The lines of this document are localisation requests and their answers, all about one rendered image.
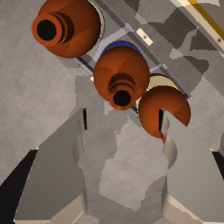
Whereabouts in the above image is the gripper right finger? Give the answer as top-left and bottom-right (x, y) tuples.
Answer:
(159, 108), (224, 224)

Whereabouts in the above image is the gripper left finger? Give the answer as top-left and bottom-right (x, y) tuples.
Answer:
(0, 108), (88, 224)

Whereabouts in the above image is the grey rectangular tray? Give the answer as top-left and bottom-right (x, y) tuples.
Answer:
(73, 0), (193, 101)

